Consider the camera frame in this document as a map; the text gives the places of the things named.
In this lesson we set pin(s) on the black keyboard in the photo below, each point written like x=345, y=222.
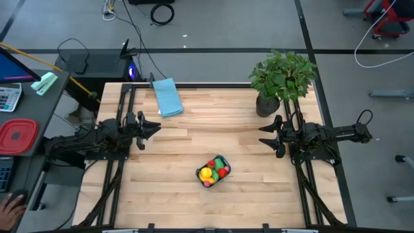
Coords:
x=4, y=174

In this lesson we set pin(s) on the black table edge rail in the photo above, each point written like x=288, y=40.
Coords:
x=210, y=85

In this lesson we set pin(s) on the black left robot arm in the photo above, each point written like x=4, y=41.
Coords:
x=87, y=140

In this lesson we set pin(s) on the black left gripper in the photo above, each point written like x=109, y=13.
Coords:
x=139, y=136

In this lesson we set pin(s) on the light blue folded towel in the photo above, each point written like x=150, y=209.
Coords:
x=167, y=97

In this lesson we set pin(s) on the grey chair leg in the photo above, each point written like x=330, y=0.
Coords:
x=391, y=94

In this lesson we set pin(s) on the dark green toy vegetable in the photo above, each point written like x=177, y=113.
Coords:
x=219, y=163

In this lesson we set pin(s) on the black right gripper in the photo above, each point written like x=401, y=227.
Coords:
x=291, y=136

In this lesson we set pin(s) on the grey desk calculator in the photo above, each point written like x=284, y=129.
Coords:
x=9, y=97

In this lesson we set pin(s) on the red container lid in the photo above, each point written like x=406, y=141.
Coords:
x=17, y=136

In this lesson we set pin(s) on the teal plastic tupperware container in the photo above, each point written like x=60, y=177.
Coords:
x=197, y=174

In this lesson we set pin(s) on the computer monitor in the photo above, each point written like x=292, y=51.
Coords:
x=13, y=69

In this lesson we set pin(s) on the dark grey desk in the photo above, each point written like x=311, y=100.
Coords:
x=35, y=110

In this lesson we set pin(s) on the black computer tower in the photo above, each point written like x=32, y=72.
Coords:
x=103, y=69

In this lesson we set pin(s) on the person's hand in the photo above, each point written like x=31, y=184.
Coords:
x=9, y=212

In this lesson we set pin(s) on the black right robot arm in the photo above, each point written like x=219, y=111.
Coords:
x=336, y=134

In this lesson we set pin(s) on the yellow toy pineapple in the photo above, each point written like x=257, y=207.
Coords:
x=206, y=172

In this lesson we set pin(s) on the black computer mouse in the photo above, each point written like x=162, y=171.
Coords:
x=22, y=194

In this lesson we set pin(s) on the black aluminium frame rail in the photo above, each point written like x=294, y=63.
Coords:
x=113, y=187
x=307, y=187

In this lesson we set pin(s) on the mint green stapler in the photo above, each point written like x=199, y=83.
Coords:
x=43, y=83

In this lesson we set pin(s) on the green leafy plant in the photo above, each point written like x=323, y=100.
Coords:
x=281, y=76

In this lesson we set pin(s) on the black plant pot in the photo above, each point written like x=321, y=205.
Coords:
x=266, y=108

